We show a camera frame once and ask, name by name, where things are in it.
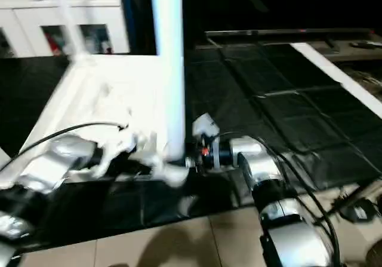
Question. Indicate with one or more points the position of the white plastic table top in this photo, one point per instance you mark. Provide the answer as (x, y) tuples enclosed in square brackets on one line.
[(107, 94)]

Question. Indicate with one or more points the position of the white plastic table leg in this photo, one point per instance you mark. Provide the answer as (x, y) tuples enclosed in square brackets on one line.
[(170, 64), (3, 153), (70, 22)]

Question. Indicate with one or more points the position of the black work mat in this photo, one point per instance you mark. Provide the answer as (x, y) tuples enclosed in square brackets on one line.
[(286, 111)]

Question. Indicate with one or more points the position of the red bottle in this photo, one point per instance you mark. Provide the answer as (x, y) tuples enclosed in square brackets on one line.
[(57, 42)]

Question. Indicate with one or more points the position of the black metal stand tube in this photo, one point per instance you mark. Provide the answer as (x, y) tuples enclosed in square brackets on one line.
[(352, 200)]

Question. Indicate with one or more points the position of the white edge strip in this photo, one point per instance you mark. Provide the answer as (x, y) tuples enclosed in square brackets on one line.
[(340, 76)]

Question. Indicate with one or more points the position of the black box white label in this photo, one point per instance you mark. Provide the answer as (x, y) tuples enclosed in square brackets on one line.
[(359, 210)]

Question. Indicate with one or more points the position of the white glass-door cabinet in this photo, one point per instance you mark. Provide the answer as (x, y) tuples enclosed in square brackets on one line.
[(24, 16)]

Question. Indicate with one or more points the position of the black remote control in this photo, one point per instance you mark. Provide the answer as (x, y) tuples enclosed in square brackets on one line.
[(366, 43)]

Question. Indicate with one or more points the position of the black metal rail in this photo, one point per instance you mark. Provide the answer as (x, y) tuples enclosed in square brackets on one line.
[(292, 34)]

